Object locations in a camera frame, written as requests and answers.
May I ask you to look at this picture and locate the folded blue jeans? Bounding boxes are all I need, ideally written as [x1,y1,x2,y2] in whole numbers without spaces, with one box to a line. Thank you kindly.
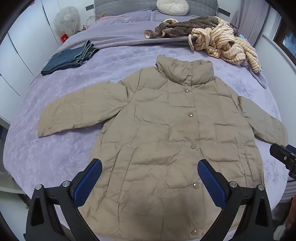
[41,40,99,76]

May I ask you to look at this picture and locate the white wardrobe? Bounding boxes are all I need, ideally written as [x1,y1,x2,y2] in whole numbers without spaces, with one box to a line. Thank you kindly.
[0,0,60,116]

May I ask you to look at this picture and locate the smooth purple fleece blanket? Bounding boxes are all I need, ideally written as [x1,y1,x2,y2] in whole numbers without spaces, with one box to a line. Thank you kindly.
[57,10,267,88]

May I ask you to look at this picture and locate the cream striped fleece garment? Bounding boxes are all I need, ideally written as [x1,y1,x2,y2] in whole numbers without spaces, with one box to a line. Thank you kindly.
[188,18,262,73]

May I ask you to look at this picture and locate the round cream cushion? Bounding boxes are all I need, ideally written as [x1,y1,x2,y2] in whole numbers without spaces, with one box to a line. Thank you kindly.
[157,0,189,16]

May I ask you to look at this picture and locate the grey quilted headboard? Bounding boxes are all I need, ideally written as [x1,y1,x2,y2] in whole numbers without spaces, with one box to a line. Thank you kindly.
[94,0,219,22]

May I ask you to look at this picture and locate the fan with floral cover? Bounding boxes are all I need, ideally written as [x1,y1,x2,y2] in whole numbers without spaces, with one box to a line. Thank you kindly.
[54,6,78,35]

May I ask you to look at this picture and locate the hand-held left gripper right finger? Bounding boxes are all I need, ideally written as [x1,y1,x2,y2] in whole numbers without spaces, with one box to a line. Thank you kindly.
[197,158,274,241]

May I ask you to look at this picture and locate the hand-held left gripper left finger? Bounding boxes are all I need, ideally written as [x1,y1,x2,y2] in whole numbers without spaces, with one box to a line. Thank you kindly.
[23,158,103,241]

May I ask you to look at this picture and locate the beige puffer jacket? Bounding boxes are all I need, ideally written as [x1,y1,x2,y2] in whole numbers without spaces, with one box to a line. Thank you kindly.
[38,54,289,241]

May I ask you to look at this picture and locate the dark framed window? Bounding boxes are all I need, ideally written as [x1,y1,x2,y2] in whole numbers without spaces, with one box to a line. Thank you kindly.
[273,19,296,63]

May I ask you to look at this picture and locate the brown fleece garment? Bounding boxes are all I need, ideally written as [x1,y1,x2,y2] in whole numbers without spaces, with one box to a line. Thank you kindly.
[145,16,238,40]

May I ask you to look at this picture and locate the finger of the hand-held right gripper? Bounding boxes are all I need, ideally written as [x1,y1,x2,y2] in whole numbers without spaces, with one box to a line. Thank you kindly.
[269,144,296,180]

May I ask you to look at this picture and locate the purple embossed bed blanket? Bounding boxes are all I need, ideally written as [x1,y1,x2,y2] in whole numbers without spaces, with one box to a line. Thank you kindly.
[2,44,282,241]

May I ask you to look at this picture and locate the pale curtain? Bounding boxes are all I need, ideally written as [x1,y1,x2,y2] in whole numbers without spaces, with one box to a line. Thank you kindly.
[236,0,270,45]

